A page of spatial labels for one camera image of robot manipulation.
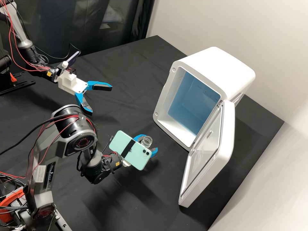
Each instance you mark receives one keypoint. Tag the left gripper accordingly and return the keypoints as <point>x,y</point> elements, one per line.
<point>72,86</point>

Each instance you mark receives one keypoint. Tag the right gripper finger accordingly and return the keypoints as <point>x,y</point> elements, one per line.
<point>154,151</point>

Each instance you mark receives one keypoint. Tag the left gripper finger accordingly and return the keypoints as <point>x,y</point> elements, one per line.
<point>138,137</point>

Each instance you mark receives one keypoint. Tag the clear flask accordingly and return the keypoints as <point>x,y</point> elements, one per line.
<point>147,141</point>

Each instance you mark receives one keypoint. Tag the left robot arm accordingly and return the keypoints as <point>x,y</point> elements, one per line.
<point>22,39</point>

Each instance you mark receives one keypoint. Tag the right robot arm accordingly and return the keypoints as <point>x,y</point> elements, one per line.
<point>72,130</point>

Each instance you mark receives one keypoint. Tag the incubator door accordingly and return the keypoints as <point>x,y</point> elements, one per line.
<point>216,154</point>

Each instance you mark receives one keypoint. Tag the white incubator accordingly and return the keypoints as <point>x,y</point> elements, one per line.
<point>223,69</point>

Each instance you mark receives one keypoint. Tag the right wrist camera phone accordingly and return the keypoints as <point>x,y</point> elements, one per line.
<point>130,150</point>

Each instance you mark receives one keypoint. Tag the wrist camera phone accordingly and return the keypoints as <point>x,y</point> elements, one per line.
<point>73,57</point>
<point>130,150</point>

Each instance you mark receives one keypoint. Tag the left wrist camera phone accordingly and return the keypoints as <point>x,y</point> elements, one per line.
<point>73,57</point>

